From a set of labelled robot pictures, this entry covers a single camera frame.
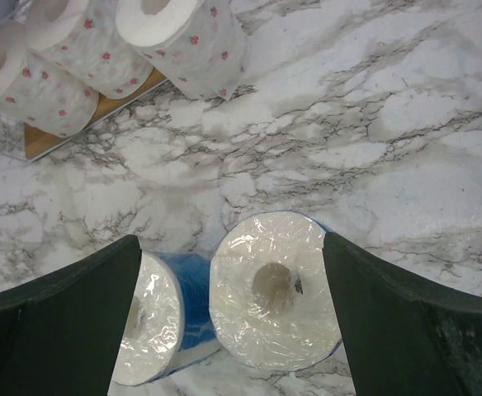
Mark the white patterned roll blue dots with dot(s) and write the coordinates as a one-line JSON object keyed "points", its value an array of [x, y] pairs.
{"points": [[39, 93]]}

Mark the white wire wooden shelf unit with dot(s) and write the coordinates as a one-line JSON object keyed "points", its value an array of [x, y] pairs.
{"points": [[58, 59]]}

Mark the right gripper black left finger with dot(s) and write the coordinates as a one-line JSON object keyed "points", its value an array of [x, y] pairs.
{"points": [[60, 333]]}

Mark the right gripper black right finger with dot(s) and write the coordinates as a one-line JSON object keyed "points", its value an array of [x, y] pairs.
{"points": [[403, 334]]}

